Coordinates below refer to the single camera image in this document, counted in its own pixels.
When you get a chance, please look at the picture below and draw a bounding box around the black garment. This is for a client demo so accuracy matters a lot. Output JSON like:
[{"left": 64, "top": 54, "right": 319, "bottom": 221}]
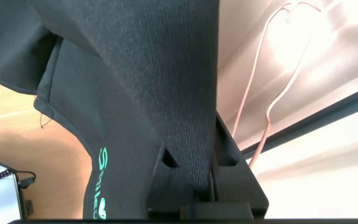
[{"left": 0, "top": 0, "right": 220, "bottom": 220}]

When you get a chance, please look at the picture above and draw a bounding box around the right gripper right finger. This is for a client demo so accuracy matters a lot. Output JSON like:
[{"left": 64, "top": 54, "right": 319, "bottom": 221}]
[{"left": 211, "top": 111, "right": 270, "bottom": 219}]

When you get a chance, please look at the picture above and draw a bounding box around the black clothes rack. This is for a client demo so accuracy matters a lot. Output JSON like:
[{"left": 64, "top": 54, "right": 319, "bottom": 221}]
[{"left": 240, "top": 82, "right": 358, "bottom": 160}]

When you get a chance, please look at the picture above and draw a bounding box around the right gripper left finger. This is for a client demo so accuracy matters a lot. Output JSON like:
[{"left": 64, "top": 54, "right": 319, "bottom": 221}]
[{"left": 147, "top": 146, "right": 199, "bottom": 219}]

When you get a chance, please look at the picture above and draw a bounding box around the pink clothes hanger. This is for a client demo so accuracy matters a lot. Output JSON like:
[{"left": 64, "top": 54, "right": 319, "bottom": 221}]
[{"left": 231, "top": 1, "right": 323, "bottom": 169}]

